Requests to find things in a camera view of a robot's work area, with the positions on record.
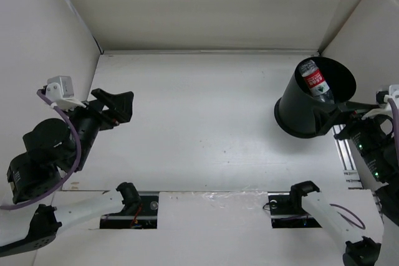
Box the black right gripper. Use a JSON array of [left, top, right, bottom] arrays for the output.
[[312, 98, 395, 180]]

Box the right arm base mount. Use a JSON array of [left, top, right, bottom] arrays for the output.
[[262, 192, 320, 229]]

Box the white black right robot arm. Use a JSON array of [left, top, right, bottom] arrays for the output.
[[288, 96, 398, 265]]

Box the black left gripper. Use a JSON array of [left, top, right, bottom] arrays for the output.
[[64, 88, 137, 171]]

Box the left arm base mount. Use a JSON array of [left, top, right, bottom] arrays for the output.
[[99, 192, 159, 230]]

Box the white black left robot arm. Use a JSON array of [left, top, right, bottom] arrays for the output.
[[1, 86, 142, 257]]

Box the clear bottle red label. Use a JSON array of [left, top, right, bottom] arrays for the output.
[[298, 59, 335, 104]]

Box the black round bin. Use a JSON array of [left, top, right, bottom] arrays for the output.
[[274, 57, 357, 139]]

